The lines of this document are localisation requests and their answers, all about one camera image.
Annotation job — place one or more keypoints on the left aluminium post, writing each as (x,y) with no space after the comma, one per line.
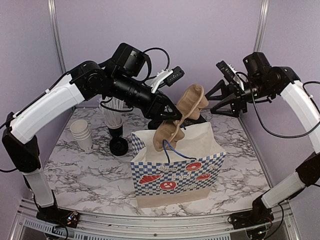
(56,34)

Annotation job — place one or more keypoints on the aluminium post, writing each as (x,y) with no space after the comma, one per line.
(261,26)
(56,34)

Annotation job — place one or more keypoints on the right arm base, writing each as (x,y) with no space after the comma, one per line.
(249,218)

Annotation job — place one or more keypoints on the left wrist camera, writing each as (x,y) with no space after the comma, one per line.
(168,77)

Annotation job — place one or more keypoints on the aluminium front rail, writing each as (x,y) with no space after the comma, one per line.
(98,226)

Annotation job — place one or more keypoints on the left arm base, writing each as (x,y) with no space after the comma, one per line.
(59,216)

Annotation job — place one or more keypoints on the brown cardboard cup carrier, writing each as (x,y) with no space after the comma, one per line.
(190,105)

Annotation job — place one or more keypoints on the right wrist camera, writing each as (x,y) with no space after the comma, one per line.
(229,74)

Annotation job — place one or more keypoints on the black cup holding straws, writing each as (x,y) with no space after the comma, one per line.
(116,131)

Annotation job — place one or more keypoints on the checkered paper bag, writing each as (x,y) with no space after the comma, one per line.
(178,174)

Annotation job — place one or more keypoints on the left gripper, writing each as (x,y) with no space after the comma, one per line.
(157,107)

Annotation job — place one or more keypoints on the right aluminium post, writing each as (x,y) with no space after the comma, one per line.
(261,26)

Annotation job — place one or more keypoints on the stack of black lids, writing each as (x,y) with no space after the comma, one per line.
(118,146)

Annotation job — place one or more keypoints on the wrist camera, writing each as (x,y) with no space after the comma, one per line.
(168,77)
(229,74)

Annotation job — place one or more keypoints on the bundle of white wrapped straws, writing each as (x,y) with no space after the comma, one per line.
(110,108)

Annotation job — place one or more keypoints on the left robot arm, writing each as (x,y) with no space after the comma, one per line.
(77,85)

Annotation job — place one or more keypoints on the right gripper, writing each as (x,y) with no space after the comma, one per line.
(239,101)

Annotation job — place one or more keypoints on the black patterned square plate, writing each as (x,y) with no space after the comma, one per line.
(189,121)

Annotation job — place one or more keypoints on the stack of white paper cups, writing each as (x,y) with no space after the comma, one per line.
(81,132)

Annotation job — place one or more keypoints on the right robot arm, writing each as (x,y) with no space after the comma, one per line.
(293,92)

